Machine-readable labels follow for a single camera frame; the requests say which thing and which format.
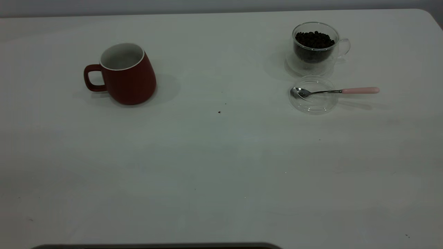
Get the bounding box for red ceramic mug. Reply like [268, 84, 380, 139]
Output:
[83, 43, 157, 105]

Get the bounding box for clear glass handled cup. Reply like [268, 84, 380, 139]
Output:
[286, 22, 351, 77]

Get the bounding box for dark coffee beans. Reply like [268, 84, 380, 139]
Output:
[295, 31, 335, 63]

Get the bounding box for pink handled metal spoon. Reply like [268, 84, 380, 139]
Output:
[291, 86, 380, 99]

